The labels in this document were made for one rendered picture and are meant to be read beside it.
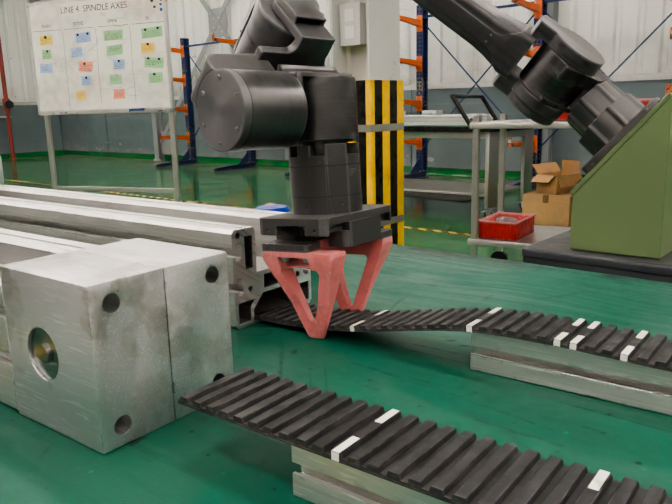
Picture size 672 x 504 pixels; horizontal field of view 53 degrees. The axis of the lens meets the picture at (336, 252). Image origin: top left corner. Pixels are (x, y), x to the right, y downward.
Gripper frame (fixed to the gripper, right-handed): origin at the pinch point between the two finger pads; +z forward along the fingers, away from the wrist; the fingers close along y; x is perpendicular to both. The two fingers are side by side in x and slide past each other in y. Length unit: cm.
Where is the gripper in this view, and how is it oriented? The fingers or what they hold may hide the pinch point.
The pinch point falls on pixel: (334, 320)
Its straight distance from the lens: 56.2
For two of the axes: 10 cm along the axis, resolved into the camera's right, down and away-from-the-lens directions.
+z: 0.6, 9.9, 1.5
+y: -5.6, 1.6, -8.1
